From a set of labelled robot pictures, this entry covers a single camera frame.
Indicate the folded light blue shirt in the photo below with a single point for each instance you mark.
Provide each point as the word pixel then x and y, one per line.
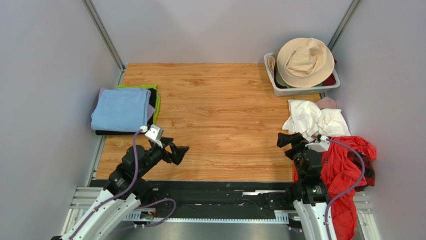
pixel 120 110

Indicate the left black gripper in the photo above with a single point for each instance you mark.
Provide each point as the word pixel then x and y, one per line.
pixel 178 152

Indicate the folded black garment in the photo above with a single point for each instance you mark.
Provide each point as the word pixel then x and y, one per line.
pixel 152 100

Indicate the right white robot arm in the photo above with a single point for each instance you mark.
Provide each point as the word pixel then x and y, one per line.
pixel 309 194

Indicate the white perforated plastic basket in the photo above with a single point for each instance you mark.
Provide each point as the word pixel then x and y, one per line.
pixel 286 92

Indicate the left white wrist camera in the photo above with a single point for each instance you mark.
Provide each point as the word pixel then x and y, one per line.
pixel 154 134

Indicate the dark red garment in basket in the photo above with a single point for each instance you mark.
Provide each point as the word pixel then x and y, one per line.
pixel 330 81

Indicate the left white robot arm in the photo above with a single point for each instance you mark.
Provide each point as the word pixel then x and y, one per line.
pixel 126 190

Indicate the folded lime green shorts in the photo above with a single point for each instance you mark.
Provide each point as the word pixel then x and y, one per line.
pixel 147 86

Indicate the pink garment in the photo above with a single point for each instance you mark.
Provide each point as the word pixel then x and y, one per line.
pixel 327 103

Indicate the red t-shirt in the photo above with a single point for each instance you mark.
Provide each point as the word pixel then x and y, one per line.
pixel 339 174

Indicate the white crumpled shirt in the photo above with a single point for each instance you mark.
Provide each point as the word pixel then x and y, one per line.
pixel 308 119

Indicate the red black plaid shirt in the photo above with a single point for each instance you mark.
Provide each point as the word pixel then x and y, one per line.
pixel 369 173

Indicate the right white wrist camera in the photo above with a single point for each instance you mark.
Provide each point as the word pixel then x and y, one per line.
pixel 320 145

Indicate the teal garment in basket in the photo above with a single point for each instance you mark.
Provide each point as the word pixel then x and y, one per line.
pixel 304 87

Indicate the aluminium frame rail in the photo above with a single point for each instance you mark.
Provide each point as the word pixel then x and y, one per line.
pixel 85 196

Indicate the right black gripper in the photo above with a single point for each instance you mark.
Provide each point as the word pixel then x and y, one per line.
pixel 296 146

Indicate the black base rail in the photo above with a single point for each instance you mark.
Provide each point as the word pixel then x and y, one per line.
pixel 220 200

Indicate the beige bucket hat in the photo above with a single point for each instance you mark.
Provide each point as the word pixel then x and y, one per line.
pixel 305 62

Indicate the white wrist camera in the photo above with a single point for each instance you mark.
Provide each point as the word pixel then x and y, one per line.
pixel 320 145
pixel 154 134

